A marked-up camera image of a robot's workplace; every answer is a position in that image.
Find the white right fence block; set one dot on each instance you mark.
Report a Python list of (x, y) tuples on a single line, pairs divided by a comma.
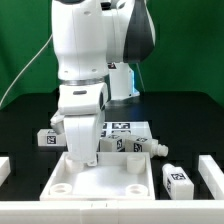
[(212, 176)]

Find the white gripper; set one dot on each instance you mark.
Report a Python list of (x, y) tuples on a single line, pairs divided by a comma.
[(82, 134)]

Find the white square tabletop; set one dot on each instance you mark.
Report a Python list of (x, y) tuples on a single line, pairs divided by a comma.
[(117, 176)]

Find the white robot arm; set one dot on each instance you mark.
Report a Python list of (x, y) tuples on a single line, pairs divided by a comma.
[(88, 35)]

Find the white left fence block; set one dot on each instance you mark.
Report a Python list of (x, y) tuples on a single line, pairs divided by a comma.
[(4, 169)]

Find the white front fence rail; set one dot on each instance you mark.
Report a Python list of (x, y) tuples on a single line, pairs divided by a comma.
[(113, 212)]

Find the white marker base plate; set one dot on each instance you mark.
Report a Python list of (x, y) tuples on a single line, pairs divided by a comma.
[(115, 130)]

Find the white fence block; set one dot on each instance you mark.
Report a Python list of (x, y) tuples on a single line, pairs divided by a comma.
[(4, 169), (212, 176)]

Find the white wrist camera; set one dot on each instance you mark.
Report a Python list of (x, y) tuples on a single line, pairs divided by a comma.
[(82, 100)]

